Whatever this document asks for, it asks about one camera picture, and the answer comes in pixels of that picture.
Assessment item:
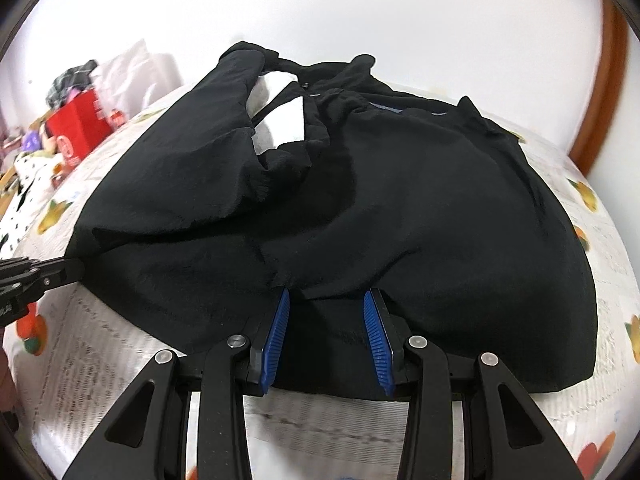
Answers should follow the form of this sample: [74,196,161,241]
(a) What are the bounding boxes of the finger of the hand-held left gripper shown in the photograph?
[0,256,85,306]

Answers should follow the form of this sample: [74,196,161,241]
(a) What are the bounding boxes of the white polka dot blanket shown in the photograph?
[0,152,66,256]

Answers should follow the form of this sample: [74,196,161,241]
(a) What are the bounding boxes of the black white blue jacket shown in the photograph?
[65,40,599,401]

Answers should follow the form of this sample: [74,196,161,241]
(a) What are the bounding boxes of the white plastic bag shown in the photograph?
[90,37,183,121]

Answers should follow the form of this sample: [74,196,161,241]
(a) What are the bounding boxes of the red cardboard box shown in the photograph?
[45,87,114,171]

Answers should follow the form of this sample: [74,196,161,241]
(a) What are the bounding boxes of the plaid cloth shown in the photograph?
[47,60,99,109]

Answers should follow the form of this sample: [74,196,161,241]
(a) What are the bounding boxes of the fruit print bed sheet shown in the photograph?
[0,85,640,480]

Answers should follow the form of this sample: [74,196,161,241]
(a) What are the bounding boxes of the brown wooden headboard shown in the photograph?
[570,0,631,177]

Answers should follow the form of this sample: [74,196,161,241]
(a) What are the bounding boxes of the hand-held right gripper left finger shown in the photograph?
[62,287,292,480]

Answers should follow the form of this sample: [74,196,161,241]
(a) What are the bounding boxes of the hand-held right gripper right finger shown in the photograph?
[363,289,583,480]

